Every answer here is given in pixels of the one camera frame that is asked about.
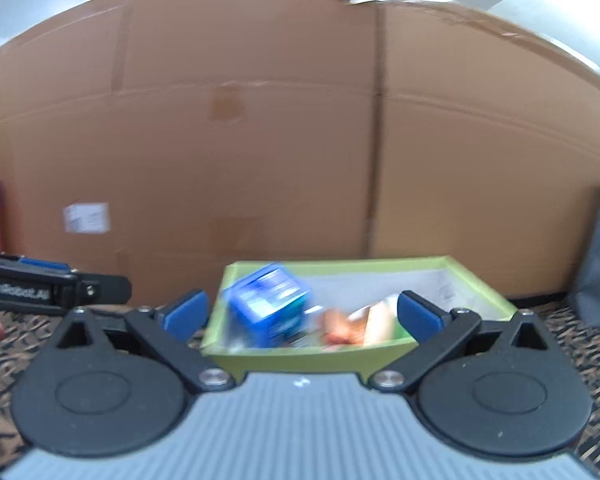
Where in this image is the large brown cardboard box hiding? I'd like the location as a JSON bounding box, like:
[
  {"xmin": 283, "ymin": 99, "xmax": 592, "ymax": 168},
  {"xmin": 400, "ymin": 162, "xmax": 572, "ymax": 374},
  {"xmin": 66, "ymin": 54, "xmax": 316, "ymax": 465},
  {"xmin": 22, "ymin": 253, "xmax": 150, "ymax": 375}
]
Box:
[{"xmin": 0, "ymin": 0, "xmax": 600, "ymax": 302}]

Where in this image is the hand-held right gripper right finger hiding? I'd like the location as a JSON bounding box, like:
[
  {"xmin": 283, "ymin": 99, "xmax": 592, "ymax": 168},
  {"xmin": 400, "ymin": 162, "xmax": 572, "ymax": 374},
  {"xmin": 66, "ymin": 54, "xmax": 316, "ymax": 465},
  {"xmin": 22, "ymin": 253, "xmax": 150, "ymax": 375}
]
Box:
[{"xmin": 368, "ymin": 289, "xmax": 557, "ymax": 393}]

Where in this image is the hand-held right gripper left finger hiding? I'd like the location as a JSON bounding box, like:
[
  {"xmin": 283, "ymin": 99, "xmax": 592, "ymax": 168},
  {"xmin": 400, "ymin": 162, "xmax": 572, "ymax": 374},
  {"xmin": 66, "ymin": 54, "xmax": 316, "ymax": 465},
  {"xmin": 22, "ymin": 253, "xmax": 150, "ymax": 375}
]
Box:
[{"xmin": 54, "ymin": 288, "xmax": 236, "ymax": 395}]

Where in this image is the black lettered tablecloth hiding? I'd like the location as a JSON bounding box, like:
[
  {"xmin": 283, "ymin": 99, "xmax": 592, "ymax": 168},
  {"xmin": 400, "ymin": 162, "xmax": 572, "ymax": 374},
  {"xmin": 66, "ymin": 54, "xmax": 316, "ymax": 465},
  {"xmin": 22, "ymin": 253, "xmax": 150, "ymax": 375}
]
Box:
[{"xmin": 0, "ymin": 290, "xmax": 600, "ymax": 480}]

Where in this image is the orange white medicine box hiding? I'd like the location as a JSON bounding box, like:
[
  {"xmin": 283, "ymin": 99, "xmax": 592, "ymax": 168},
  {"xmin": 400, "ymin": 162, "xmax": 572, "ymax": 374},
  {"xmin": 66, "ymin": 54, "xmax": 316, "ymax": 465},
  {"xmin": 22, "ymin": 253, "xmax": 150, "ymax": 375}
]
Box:
[{"xmin": 322, "ymin": 293, "xmax": 400, "ymax": 347}]

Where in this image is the light green cardboard box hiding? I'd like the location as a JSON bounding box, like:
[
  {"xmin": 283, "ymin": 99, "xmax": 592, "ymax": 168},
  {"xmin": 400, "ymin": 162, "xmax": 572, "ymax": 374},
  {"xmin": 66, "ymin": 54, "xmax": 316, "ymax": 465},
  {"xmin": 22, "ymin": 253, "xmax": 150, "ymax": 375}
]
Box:
[{"xmin": 200, "ymin": 255, "xmax": 519, "ymax": 387}]

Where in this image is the blue box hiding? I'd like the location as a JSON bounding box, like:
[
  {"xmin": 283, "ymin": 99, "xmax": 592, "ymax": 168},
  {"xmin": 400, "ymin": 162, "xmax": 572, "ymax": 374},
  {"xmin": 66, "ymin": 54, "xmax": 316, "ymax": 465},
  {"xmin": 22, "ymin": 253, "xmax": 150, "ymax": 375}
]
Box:
[{"xmin": 222, "ymin": 262, "xmax": 314, "ymax": 349}]

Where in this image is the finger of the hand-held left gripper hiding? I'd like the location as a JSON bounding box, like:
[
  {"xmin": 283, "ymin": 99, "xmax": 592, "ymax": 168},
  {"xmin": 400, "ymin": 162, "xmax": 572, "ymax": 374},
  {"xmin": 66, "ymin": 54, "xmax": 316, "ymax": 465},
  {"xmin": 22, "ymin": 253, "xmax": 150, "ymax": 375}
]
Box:
[
  {"xmin": 74, "ymin": 273, "xmax": 133, "ymax": 307},
  {"xmin": 0, "ymin": 252, "xmax": 76, "ymax": 276}
]

